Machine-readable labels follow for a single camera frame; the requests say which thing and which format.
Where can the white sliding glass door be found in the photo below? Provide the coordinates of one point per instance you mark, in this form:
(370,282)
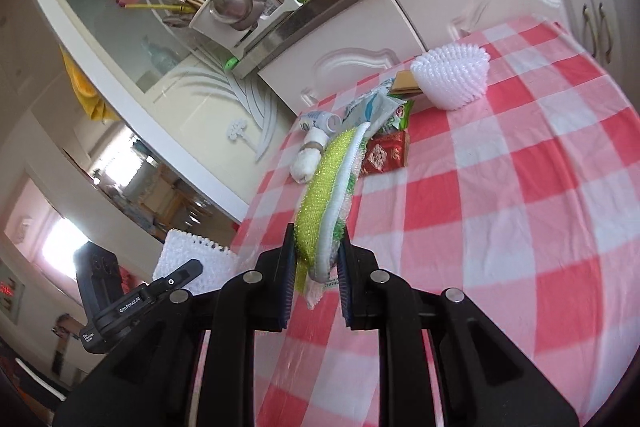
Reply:
(174,89)

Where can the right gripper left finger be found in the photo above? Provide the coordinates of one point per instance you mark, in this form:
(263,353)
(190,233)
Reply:
(189,359)

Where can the small white bottle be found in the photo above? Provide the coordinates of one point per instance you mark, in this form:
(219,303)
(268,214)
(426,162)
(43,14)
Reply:
(328,122)

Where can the red foil wrapper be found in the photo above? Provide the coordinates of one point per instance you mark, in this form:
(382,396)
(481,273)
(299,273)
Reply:
(386,153)

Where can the rolled white tissue bundle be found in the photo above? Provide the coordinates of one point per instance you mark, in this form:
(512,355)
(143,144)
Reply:
(309,155)

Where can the green yellow scrub sponge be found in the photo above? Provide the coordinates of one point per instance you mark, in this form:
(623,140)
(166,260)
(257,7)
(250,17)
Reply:
(320,222)

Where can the blue green snack wrapper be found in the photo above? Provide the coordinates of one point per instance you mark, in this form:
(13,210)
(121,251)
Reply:
(385,112)

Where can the white bristly foam cup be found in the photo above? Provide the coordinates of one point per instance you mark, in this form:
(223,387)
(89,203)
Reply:
(452,76)

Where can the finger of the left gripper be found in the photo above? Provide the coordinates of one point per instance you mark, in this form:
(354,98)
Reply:
(184,274)

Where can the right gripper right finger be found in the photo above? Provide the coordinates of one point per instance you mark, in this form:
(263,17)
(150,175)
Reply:
(442,360)

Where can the white kitchen cabinet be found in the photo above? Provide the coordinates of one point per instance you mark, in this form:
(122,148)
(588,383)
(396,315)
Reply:
(372,36)

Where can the steel ladle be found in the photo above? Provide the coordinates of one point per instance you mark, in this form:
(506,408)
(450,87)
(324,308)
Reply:
(238,14)

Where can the yellow hanging cloth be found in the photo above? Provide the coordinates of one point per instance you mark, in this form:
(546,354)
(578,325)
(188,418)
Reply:
(94,106)

